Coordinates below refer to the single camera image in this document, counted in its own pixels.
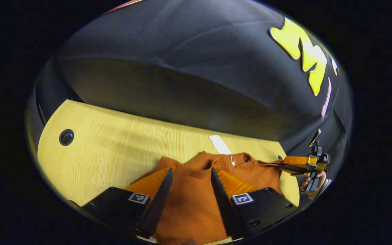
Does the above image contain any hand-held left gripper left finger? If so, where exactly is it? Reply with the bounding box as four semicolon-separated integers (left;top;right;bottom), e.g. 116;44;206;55
80;167;173;239

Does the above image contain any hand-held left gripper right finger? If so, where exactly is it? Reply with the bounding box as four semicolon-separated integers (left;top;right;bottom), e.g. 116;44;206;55
211;167;300;239

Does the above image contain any orange button-up garment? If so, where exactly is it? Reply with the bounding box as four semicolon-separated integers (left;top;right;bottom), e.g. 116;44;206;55
128;135;287;245

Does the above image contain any black backdrop cloth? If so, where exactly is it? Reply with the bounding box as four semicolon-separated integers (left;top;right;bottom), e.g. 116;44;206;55
26;0;353;164

